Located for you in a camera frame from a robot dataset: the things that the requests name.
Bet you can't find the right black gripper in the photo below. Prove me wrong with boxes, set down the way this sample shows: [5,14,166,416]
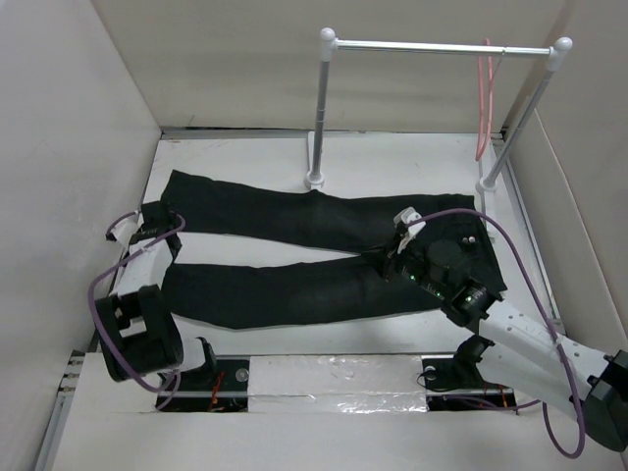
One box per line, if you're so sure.
[359,233,448,300]

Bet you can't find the black trousers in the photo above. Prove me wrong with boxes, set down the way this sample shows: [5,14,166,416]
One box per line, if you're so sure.
[161,171,506,331]

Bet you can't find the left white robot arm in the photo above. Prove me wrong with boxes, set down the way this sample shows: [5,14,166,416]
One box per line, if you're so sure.
[88,201,220,390]

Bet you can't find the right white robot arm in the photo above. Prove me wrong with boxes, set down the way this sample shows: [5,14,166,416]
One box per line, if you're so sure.
[383,240,627,451]

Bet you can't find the pink clothes hanger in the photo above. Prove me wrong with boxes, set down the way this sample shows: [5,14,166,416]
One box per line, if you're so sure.
[475,56,501,162]

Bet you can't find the silver foil covered panel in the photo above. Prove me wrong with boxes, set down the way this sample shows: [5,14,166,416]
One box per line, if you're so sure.
[247,354,428,414]

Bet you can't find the white and silver clothes rack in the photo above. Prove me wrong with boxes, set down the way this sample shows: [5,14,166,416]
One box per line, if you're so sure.
[304,27,573,216]

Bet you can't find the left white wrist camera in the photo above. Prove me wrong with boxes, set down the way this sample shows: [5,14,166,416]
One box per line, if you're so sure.
[105,216,139,247]

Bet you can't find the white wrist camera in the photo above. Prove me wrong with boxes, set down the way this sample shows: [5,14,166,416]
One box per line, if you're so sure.
[105,216,139,247]
[393,207,426,254]

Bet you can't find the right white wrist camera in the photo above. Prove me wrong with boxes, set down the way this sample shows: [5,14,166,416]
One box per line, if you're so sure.
[393,207,426,254]

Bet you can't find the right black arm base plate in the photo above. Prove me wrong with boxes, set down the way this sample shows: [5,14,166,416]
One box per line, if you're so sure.
[416,357,517,412]

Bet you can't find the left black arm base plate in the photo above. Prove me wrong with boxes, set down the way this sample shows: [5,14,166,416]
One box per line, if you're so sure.
[155,356,250,413]

